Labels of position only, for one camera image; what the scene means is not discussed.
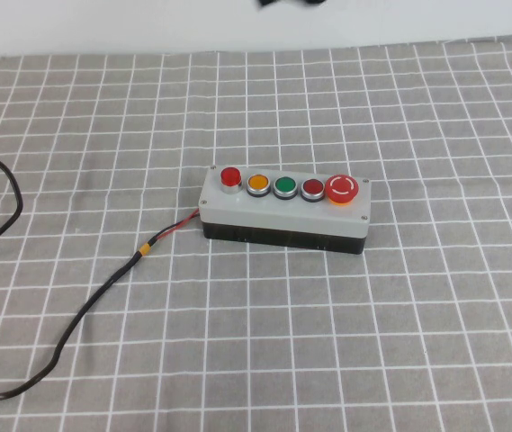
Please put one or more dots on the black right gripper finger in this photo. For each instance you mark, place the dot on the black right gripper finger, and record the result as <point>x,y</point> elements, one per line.
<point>311,2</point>
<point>266,2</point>

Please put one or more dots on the dark red push button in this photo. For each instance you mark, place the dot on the dark red push button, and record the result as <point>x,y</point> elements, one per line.
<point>312,187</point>

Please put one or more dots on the yellow push button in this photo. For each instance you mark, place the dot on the yellow push button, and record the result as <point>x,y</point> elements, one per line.
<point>257,182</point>

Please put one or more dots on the green push button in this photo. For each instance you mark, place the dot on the green push button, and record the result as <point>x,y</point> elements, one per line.
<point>285,185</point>

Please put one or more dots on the red emergency stop mushroom button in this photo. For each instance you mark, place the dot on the red emergency stop mushroom button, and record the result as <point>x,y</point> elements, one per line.
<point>341,188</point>

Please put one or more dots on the grey black button control box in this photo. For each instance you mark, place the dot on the grey black button control box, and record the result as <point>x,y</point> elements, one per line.
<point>282,218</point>

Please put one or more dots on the red indicator lamp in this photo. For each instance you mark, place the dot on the red indicator lamp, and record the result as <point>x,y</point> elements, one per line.
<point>230,177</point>

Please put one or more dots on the grey checked tablecloth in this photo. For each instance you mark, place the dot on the grey checked tablecloth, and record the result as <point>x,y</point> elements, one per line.
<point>372,337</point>

